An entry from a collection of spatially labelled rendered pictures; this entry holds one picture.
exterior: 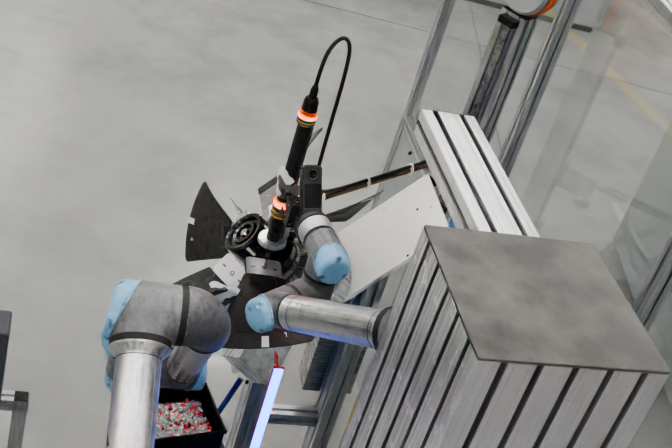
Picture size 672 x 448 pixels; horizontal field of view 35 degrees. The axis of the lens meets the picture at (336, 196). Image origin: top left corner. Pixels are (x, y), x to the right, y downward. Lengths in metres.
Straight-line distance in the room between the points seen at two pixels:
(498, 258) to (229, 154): 4.02
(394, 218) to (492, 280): 1.50
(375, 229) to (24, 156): 2.52
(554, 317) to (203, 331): 0.90
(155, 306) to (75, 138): 3.24
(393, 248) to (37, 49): 3.53
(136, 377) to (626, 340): 0.97
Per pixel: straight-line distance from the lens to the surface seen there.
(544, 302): 1.32
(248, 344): 2.44
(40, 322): 4.14
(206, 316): 2.03
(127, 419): 1.96
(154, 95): 5.68
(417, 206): 2.78
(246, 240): 2.63
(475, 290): 1.29
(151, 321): 2.00
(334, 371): 3.04
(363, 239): 2.82
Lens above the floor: 2.74
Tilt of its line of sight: 32 degrees down
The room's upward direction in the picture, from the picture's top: 17 degrees clockwise
